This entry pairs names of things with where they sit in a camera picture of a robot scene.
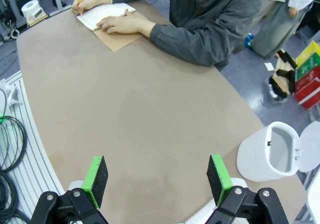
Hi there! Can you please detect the red recycling bin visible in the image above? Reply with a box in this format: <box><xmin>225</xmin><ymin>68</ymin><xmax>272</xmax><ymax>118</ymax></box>
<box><xmin>292</xmin><ymin>65</ymin><xmax>320</xmax><ymax>110</ymax></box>

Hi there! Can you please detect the black cable bundle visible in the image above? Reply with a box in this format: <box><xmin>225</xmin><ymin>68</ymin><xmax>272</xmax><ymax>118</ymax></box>
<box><xmin>0</xmin><ymin>116</ymin><xmax>32</xmax><ymax>224</ymax></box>

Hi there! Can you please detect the ribbed aluminium base plate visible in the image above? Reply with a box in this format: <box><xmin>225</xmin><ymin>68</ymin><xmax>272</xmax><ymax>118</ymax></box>
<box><xmin>0</xmin><ymin>70</ymin><xmax>66</xmax><ymax>224</ymax></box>

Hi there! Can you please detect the white paper roll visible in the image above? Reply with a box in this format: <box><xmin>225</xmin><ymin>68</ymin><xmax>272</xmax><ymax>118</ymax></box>
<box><xmin>21</xmin><ymin>0</ymin><xmax>44</xmax><ymax>20</ymax></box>

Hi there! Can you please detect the white lidded trash bin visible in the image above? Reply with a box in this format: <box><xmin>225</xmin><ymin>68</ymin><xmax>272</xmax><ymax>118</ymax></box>
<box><xmin>236</xmin><ymin>120</ymin><xmax>320</xmax><ymax>182</ymax></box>

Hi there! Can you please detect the person's left hand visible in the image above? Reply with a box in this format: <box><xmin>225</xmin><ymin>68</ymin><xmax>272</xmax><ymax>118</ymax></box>
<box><xmin>95</xmin><ymin>8</ymin><xmax>152</xmax><ymax>35</ymax></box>

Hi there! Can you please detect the wood and black floor stand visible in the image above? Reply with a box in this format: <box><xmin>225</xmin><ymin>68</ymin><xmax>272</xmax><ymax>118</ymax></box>
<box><xmin>268</xmin><ymin>48</ymin><xmax>299</xmax><ymax>103</ymax></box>

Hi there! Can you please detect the green recycling bin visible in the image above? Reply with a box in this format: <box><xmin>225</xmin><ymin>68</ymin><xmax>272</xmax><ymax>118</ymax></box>
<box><xmin>294</xmin><ymin>54</ymin><xmax>320</xmax><ymax>83</ymax></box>

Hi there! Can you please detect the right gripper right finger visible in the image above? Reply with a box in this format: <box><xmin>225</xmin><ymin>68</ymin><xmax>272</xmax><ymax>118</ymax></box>
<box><xmin>206</xmin><ymin>154</ymin><xmax>288</xmax><ymax>224</ymax></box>

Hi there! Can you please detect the person's left forearm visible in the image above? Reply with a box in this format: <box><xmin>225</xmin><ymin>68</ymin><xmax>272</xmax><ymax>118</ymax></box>
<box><xmin>147</xmin><ymin>22</ymin><xmax>231</xmax><ymax>68</ymax></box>

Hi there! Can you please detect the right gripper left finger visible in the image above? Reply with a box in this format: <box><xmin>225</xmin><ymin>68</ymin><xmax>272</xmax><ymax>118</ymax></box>
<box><xmin>31</xmin><ymin>155</ymin><xmax>110</xmax><ymax>224</ymax></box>

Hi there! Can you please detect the yellow recycling bin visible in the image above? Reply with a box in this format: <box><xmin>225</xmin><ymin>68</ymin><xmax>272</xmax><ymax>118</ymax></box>
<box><xmin>294</xmin><ymin>39</ymin><xmax>320</xmax><ymax>67</ymax></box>

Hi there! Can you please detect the dark grey jacket torso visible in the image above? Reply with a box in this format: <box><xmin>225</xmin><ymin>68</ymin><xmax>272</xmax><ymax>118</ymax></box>
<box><xmin>107</xmin><ymin>0</ymin><xmax>263</xmax><ymax>72</ymax></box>

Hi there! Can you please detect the spiral notebook brown cover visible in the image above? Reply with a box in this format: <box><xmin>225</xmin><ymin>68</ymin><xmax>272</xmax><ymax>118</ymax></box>
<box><xmin>75</xmin><ymin>2</ymin><xmax>145</xmax><ymax>52</ymax></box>

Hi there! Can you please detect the person's right hand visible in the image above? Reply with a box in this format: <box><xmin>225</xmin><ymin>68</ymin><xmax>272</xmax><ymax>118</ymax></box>
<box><xmin>71</xmin><ymin>0</ymin><xmax>113</xmax><ymax>16</ymax></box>

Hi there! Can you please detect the small wooden box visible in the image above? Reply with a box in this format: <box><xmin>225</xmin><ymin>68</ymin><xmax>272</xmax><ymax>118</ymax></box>
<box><xmin>26</xmin><ymin>12</ymin><xmax>49</xmax><ymax>27</ymax></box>

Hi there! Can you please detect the standing person in grey trousers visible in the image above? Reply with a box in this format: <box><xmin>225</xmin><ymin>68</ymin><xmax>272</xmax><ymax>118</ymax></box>
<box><xmin>249</xmin><ymin>0</ymin><xmax>320</xmax><ymax>59</ymax></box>

